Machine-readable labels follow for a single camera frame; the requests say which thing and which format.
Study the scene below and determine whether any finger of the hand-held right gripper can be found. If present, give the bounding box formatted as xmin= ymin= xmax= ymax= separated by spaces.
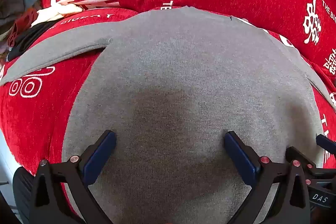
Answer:
xmin=316 ymin=134 xmax=336 ymax=152
xmin=286 ymin=147 xmax=336 ymax=180

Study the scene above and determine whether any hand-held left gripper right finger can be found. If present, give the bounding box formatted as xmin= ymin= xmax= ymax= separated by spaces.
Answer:
xmin=224 ymin=131 xmax=311 ymax=224

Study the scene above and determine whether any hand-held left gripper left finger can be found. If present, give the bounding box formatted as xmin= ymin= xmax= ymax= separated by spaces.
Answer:
xmin=29 ymin=130 xmax=117 ymax=224

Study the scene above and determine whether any grey knit garment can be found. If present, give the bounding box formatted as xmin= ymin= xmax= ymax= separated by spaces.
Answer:
xmin=0 ymin=7 xmax=336 ymax=224

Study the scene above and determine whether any red printed bed blanket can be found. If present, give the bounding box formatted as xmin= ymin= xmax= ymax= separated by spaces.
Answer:
xmin=0 ymin=5 xmax=336 ymax=216

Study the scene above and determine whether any cream cloth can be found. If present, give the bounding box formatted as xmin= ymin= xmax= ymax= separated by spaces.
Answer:
xmin=31 ymin=3 xmax=83 ymax=28

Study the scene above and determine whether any dark red cloth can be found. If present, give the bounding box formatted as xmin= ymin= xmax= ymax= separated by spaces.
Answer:
xmin=7 ymin=8 xmax=38 ymax=47

